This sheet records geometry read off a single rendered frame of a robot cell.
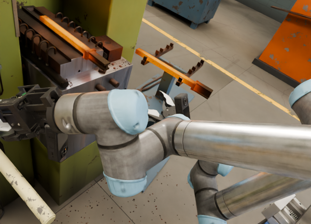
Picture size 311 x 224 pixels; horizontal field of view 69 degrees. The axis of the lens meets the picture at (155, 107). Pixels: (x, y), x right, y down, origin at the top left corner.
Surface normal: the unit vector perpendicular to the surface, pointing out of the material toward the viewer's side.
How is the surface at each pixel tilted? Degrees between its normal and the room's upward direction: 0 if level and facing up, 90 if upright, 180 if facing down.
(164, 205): 0
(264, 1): 90
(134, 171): 55
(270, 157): 87
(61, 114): 60
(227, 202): 67
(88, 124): 83
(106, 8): 90
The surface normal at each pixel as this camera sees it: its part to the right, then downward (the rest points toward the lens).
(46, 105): -0.22, 0.59
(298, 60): -0.62, 0.37
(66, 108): -0.31, -0.27
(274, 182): -0.67, -0.18
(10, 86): 0.75, 0.58
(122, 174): 0.16, 0.26
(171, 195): 0.28, -0.72
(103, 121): -0.29, 0.32
